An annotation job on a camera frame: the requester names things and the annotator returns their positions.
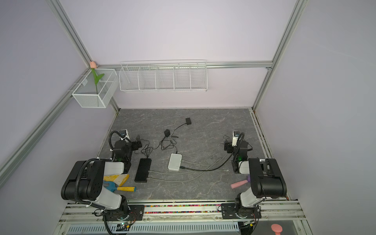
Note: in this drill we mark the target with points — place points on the black network switch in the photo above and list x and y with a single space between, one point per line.
143 170

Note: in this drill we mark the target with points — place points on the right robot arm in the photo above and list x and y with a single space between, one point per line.
264 178

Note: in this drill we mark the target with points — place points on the blue yellow toy rake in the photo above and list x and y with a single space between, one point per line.
111 186

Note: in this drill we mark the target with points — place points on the yellow work glove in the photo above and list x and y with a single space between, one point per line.
119 179

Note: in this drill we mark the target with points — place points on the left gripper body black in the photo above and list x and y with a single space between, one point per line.
134 147

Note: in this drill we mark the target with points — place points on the artificial tulip flower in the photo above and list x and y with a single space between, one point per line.
97 77

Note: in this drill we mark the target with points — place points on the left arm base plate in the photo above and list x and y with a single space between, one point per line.
131 213

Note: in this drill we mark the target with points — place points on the white mesh basket small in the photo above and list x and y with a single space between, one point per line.
85 92

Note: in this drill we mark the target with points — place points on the black power brick far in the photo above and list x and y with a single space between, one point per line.
188 121

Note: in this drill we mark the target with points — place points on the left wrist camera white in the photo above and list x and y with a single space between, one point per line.
124 134

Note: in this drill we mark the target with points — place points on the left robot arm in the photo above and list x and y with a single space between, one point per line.
89 182

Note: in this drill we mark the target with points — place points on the pink purple toy shovel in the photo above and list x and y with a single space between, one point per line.
240 183

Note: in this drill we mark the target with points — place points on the white wire basket long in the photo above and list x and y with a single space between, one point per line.
163 76

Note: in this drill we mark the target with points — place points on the black power adapter plug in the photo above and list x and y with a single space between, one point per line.
167 133

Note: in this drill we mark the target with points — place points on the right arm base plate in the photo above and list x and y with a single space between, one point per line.
233 211

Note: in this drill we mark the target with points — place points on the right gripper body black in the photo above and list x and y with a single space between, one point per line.
230 148

